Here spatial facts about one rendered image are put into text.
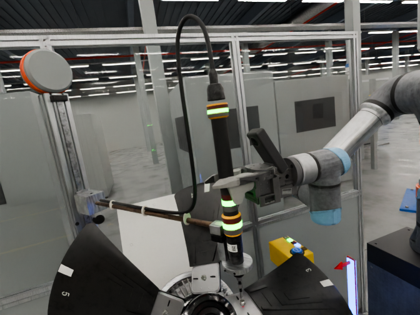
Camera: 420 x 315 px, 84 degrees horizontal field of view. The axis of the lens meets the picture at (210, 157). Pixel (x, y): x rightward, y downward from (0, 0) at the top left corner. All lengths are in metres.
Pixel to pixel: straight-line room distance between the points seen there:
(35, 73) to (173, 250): 0.77
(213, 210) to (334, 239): 1.36
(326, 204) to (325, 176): 0.07
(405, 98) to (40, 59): 1.14
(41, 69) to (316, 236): 1.72
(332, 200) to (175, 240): 0.52
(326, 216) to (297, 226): 1.00
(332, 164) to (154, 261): 0.62
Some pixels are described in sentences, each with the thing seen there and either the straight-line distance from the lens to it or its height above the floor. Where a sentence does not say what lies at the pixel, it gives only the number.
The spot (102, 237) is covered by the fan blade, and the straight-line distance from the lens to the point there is 0.61.
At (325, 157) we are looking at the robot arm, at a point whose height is 1.50.
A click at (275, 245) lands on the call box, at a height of 1.07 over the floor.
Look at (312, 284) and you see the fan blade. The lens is 0.75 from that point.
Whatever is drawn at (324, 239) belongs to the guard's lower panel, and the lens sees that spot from 1.85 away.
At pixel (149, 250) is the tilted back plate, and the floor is 1.23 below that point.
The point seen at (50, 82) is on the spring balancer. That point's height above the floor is 1.84.
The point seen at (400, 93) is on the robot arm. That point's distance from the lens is 0.82.
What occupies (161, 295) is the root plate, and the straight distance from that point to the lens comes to 0.61.
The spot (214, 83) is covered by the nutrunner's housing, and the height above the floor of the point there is 1.70.
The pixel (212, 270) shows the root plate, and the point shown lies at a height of 1.27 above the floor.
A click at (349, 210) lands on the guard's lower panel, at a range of 1.95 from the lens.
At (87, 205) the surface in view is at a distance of 0.95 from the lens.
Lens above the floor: 1.63
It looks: 9 degrees down
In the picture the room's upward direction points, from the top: 8 degrees counter-clockwise
